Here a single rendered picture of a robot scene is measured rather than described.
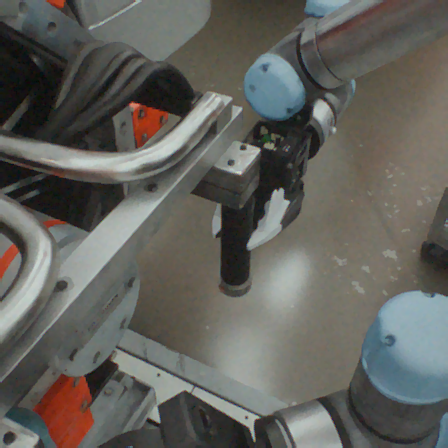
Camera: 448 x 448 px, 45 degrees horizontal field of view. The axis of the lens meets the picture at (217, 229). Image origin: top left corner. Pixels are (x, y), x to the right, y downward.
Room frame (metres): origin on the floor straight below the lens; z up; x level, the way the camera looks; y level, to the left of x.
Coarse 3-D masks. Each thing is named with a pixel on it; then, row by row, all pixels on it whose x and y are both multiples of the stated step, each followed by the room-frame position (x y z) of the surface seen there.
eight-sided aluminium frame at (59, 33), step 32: (0, 0) 0.47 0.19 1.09; (32, 0) 0.51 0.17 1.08; (0, 32) 0.52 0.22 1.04; (32, 32) 0.50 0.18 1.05; (64, 32) 0.54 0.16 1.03; (64, 64) 0.58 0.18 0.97; (128, 128) 0.61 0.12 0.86; (96, 192) 0.61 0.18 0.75; (128, 192) 0.59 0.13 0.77; (96, 224) 0.58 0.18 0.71; (32, 384) 0.37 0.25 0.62
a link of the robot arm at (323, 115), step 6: (312, 102) 0.64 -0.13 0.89; (318, 102) 0.64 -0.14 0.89; (324, 102) 0.64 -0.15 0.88; (318, 108) 0.63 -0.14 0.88; (324, 108) 0.63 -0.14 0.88; (318, 114) 0.62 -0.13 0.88; (324, 114) 0.62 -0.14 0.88; (330, 114) 0.63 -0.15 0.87; (300, 120) 0.61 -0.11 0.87; (318, 120) 0.61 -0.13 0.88; (324, 120) 0.61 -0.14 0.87; (330, 120) 0.63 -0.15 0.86; (324, 126) 0.61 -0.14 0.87; (330, 126) 0.63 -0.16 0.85; (324, 132) 0.60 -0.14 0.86; (330, 132) 0.62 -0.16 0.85; (324, 138) 0.60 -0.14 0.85
